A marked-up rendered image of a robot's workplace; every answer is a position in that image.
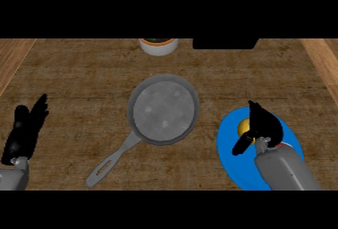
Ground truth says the blue plate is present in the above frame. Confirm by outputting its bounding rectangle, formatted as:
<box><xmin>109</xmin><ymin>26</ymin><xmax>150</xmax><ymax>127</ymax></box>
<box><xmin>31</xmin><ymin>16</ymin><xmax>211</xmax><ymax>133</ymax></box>
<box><xmin>215</xmin><ymin>106</ymin><xmax>305</xmax><ymax>191</ymax></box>

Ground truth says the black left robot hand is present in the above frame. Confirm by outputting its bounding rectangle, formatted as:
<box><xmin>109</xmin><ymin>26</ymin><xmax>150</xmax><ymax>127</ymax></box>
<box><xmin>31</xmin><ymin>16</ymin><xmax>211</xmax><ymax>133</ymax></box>
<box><xmin>0</xmin><ymin>93</ymin><xmax>50</xmax><ymax>166</ymax></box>

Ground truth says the black appliance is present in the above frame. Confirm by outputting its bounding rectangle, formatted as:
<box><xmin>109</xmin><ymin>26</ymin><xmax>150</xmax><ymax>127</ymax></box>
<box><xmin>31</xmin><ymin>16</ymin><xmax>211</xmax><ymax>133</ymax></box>
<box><xmin>192</xmin><ymin>38</ymin><xmax>260</xmax><ymax>50</ymax></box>

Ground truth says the yellow lemon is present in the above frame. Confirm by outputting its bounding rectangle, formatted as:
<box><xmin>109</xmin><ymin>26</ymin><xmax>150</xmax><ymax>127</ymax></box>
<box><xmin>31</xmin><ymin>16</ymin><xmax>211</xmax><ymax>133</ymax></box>
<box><xmin>238</xmin><ymin>118</ymin><xmax>252</xmax><ymax>137</ymax></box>

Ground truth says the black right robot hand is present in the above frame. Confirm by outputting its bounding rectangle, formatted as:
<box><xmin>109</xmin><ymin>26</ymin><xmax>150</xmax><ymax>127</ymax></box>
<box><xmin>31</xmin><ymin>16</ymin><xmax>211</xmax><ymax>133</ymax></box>
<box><xmin>232</xmin><ymin>99</ymin><xmax>283</xmax><ymax>157</ymax></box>

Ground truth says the grey frying pan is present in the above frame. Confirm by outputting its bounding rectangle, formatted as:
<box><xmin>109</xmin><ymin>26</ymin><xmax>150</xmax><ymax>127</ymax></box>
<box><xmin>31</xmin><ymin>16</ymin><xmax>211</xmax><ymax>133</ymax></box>
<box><xmin>84</xmin><ymin>73</ymin><xmax>202</xmax><ymax>189</ymax></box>

